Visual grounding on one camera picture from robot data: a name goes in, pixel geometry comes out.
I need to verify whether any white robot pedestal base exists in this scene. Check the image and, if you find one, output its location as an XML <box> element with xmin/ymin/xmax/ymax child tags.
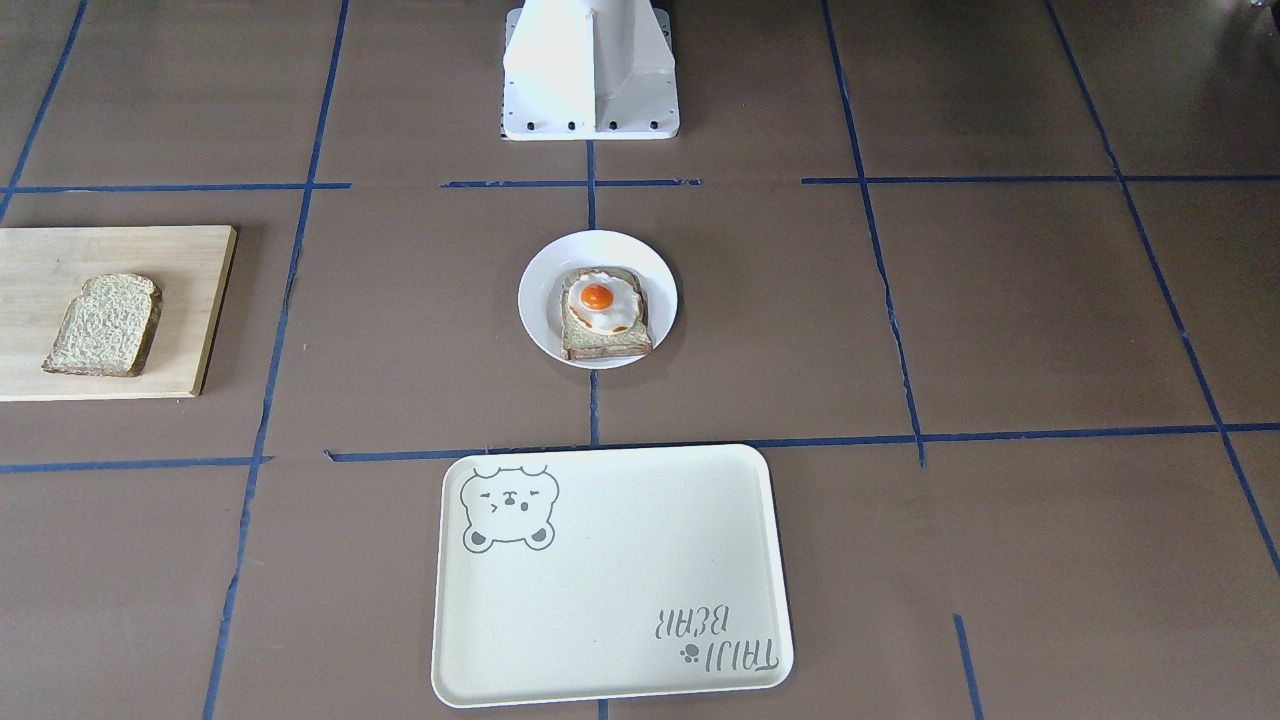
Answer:
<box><xmin>500</xmin><ymin>1</ymin><xmax>681</xmax><ymax>142</ymax></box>

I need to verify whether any bottom toast slice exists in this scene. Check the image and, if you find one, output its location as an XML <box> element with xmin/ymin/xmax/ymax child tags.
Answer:
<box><xmin>559</xmin><ymin>266</ymin><xmax>654</xmax><ymax>361</ymax></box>

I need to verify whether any white round plate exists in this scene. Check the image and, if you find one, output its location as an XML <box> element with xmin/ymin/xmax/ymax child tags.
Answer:
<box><xmin>518</xmin><ymin>231</ymin><xmax>680</xmax><ymax>370</ymax></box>

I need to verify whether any cream bear serving tray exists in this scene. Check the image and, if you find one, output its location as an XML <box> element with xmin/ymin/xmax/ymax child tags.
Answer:
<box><xmin>431</xmin><ymin>445</ymin><xmax>795</xmax><ymax>708</ymax></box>

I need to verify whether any fried egg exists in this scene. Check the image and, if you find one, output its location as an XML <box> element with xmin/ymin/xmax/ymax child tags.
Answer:
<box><xmin>564</xmin><ymin>272</ymin><xmax>643</xmax><ymax>336</ymax></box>

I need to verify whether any bread slice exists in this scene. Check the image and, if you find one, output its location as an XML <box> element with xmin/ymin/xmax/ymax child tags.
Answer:
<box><xmin>42</xmin><ymin>273</ymin><xmax>163</xmax><ymax>378</ymax></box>

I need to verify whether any wooden cutting board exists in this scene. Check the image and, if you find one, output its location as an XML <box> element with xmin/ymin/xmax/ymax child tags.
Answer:
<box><xmin>1</xmin><ymin>225</ymin><xmax>237</xmax><ymax>401</ymax></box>

